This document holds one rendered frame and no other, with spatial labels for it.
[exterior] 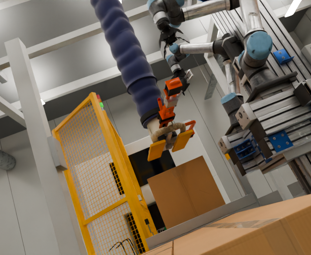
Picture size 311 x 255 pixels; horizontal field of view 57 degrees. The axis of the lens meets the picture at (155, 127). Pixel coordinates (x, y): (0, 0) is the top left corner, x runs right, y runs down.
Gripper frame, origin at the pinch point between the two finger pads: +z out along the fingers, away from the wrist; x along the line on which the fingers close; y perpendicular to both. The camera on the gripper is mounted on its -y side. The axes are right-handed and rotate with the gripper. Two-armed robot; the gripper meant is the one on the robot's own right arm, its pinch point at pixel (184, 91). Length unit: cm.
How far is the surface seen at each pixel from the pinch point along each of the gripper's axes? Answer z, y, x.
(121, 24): -58, -29, -31
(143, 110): 14.0, -39.5, -27.2
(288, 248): 103, -38, -153
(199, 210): 88, -31, -21
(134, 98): 1.8, -41.4, -24.5
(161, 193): 69, -49, -19
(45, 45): -174, -109, 100
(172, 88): 33, -28, -83
